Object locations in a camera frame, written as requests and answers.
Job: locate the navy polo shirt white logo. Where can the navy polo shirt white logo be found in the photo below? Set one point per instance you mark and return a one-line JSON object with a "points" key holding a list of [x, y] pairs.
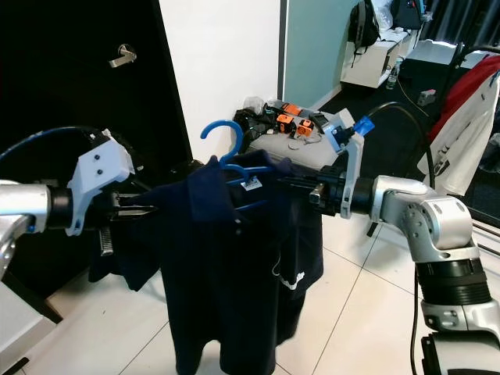
{"points": [[203, 273]]}

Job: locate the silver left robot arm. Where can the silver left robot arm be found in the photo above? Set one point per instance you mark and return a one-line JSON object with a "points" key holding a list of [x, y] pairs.
{"points": [[23, 211]]}

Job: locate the grey padded ottoman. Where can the grey padded ottoman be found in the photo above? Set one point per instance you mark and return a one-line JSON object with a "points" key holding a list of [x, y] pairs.
{"points": [[273, 144]]}

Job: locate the orange black device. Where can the orange black device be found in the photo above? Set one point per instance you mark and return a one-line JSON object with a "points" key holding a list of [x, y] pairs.
{"points": [[285, 121], [306, 126], [291, 108]]}

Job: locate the black remote controller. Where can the black remote controller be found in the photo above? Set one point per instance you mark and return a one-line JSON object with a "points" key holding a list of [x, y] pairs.
{"points": [[323, 123]]}

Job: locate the clear plastic bag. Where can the clear plastic bag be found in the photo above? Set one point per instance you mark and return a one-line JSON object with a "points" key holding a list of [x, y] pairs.
{"points": [[255, 104]]}

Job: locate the black folding chair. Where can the black folding chair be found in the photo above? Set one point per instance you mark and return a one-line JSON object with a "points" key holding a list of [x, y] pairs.
{"points": [[39, 301]]}

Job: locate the white shelf unit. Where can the white shelf unit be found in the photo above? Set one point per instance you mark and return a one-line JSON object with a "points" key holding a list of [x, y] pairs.
{"points": [[367, 70]]}

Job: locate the black door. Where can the black door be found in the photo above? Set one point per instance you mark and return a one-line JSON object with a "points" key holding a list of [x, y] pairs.
{"points": [[62, 94]]}

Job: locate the clear water bottle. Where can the clear water bottle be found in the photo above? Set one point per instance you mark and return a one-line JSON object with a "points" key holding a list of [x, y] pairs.
{"points": [[396, 74]]}

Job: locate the small grey box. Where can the small grey box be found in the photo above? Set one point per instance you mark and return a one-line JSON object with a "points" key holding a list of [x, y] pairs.
{"points": [[427, 96]]}

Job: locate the white t-shirt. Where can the white t-shirt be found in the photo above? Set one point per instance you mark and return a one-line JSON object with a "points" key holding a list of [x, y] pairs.
{"points": [[461, 148]]}

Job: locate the black backpack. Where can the black backpack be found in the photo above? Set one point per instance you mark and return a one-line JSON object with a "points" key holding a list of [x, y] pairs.
{"points": [[363, 27], [406, 14]]}

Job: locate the red flag with yellow star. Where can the red flag with yellow star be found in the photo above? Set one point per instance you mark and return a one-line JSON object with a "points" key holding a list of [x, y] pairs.
{"points": [[476, 86]]}

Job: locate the dark curtain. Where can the dark curtain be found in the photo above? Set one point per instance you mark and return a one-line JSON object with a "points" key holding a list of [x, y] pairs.
{"points": [[461, 17]]}

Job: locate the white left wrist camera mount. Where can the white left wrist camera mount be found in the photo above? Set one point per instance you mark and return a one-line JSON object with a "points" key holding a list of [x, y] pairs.
{"points": [[101, 176]]}

